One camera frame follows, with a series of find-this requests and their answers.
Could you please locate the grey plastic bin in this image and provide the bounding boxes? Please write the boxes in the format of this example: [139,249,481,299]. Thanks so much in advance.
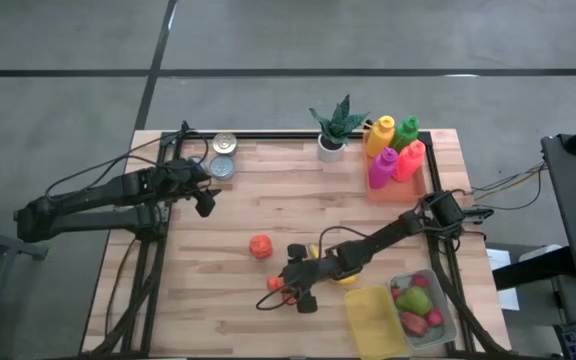
[387,269,461,352]

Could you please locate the green squeeze bottle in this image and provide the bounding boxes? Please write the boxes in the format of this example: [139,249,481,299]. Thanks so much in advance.
[389,114,421,154]

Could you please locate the dark red toy apple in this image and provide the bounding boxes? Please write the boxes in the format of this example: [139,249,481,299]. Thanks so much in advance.
[399,311,430,339]

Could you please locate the orange plastic bin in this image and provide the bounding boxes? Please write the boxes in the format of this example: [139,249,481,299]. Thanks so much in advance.
[363,128,429,204]

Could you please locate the yellow plastic bin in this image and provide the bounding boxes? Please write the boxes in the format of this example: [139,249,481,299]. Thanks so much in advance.
[343,284,412,360]

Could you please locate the yellow squeeze bottle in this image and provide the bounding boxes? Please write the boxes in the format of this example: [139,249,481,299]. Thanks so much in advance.
[365,114,397,159]

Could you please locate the multicoloured cable bundle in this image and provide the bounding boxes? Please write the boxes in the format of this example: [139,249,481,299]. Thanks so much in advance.
[470,159,552,212]

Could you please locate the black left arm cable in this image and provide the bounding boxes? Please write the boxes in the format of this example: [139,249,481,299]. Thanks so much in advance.
[44,119,210,201]

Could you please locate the white paper sheet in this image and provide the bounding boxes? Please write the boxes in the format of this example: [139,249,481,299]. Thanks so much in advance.
[485,247,521,312]

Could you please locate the black metal rig frame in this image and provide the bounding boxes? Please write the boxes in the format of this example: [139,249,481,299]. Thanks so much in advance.
[85,119,517,360]

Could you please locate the purple squeeze bottle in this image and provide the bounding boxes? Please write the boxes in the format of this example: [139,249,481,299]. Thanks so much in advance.
[368,146,400,191]

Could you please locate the green toy pear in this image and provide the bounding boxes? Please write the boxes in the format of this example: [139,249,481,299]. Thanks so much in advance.
[393,285,435,318]

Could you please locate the yellow toy banana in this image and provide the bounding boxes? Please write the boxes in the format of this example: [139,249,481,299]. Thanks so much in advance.
[307,242,361,287]

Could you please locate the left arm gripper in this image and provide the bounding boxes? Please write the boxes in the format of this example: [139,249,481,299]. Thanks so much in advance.
[164,159,223,218]

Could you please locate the tin can with colourful label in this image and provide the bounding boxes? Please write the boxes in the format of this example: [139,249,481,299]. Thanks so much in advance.
[211,131,239,157]

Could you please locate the crumpled orange toy fruit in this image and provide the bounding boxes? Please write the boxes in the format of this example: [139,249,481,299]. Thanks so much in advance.
[248,234,275,261]

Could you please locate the grey metal stand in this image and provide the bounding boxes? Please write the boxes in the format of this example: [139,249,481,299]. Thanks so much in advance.
[0,214,49,360]

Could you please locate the orange mandarin bunch with leaf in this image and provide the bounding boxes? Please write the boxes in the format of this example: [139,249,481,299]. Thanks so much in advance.
[266,275,300,307]

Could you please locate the orange squeeze bottle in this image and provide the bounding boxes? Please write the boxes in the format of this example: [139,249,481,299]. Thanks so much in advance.
[392,139,427,184]

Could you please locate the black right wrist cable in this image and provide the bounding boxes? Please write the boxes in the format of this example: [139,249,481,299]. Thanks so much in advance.
[254,225,372,313]

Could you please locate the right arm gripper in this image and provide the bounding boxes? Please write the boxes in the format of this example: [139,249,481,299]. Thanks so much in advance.
[282,242,340,315]

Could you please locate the green plant in white pot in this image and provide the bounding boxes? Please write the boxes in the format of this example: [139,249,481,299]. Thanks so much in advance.
[308,93,371,164]

